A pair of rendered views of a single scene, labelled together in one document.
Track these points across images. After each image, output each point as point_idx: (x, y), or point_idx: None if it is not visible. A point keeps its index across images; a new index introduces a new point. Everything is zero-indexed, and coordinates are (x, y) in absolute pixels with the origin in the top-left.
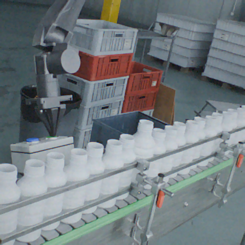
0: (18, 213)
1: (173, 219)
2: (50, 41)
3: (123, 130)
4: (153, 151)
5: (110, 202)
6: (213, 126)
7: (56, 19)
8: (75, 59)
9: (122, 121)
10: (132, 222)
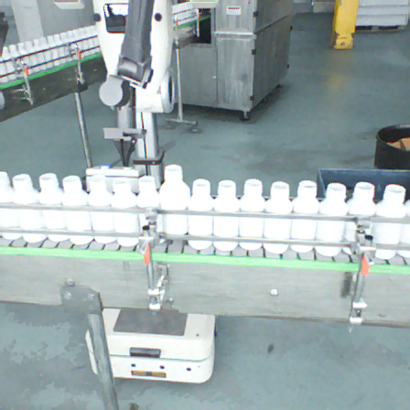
0: (12, 214)
1: (251, 302)
2: (124, 72)
3: (382, 193)
4: (177, 203)
5: (122, 241)
6: (332, 200)
7: (121, 50)
8: (116, 91)
9: (376, 180)
10: (156, 273)
